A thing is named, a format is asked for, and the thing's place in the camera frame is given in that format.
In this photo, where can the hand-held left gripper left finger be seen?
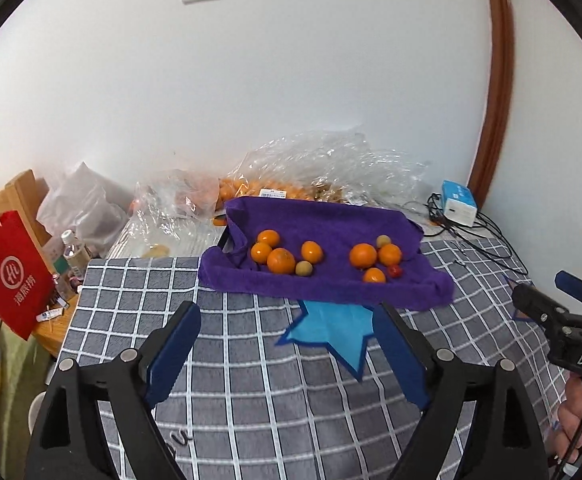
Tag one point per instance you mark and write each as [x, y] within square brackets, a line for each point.
[173, 355]

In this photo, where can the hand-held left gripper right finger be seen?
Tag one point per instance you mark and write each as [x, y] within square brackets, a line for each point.
[401, 360]

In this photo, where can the red cherry tomato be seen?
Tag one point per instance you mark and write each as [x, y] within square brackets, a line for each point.
[395, 271]

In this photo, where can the large orange tangerine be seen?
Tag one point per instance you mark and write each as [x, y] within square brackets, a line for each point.
[281, 261]
[363, 255]

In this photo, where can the small yellow-green plum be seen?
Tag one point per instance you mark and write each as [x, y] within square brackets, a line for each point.
[383, 241]

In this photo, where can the large yellow-green plum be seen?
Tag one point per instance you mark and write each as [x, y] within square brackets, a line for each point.
[303, 268]

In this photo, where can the purple towel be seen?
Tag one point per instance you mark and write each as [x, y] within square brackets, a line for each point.
[321, 225]

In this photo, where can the person's right hand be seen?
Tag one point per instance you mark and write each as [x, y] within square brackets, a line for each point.
[573, 417]

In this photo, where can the blue star patch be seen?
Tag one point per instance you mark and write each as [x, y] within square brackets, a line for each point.
[336, 325]

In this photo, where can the grey checked tablecloth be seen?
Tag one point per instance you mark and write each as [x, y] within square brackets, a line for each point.
[271, 410]

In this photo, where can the wooden side table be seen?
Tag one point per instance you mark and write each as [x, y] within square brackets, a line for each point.
[56, 327]

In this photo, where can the blue and white box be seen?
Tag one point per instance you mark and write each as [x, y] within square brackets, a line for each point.
[458, 202]

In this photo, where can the white tube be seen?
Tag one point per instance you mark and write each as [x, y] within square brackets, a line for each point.
[51, 314]

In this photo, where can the clear plastic bottle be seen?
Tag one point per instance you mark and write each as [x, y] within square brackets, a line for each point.
[75, 252]

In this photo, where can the small clear plastic bag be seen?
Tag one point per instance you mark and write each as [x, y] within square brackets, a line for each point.
[176, 200]

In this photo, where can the yellow-green blanket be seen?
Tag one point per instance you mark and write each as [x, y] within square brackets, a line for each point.
[11, 385]

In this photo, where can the white plastic bag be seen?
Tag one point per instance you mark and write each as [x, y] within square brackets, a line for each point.
[83, 205]

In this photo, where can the red paper bag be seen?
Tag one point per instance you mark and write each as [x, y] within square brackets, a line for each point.
[13, 275]

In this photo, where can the bagged tangerine pile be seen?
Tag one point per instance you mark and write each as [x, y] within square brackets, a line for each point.
[251, 190]

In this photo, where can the large clear plastic bag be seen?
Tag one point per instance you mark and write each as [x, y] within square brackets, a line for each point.
[331, 165]

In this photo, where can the wooden chair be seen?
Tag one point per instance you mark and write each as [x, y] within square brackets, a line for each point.
[18, 190]

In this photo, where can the brown wooden door frame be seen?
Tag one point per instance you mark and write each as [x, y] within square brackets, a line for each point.
[501, 85]

